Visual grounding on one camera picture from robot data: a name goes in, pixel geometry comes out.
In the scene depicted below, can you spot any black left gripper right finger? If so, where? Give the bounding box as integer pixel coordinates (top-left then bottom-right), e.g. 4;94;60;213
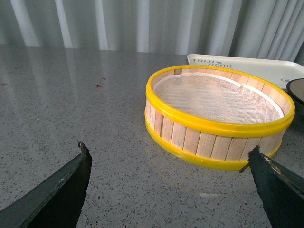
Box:
239;146;304;228

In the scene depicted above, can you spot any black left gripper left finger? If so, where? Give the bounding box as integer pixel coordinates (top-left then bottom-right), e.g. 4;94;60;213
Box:
0;142;92;228

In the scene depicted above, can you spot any beige plate with black rim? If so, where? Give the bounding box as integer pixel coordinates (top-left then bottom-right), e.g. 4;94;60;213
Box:
286;78;304;105

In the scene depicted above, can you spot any white rectangular bear tray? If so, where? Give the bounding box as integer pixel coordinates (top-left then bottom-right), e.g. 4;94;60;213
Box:
187;54;304;90

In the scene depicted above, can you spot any yellow rimmed wooden steamer basket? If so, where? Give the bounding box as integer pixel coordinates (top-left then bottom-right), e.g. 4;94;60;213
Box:
144;65;295;170

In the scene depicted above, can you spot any white mesh steamer cloth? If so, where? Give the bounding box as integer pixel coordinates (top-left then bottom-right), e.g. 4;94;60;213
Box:
152;73;284;124

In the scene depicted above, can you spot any grey pleated curtain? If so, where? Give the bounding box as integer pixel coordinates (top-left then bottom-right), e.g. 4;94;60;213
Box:
0;0;304;63

